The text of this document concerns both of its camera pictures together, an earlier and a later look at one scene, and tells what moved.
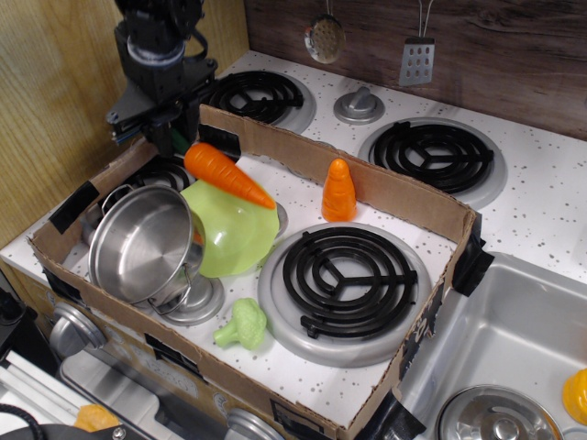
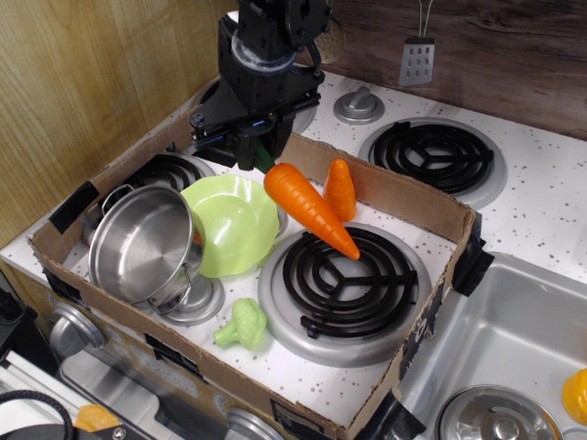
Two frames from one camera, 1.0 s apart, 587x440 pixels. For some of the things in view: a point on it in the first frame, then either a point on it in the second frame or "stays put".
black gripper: [153, 93] to [248, 100]
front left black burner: [169, 170] stays put
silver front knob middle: [247, 424] stays put
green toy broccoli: [247, 327] stays put
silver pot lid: [495, 412] stays put
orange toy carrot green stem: [215, 166] to [263, 156]
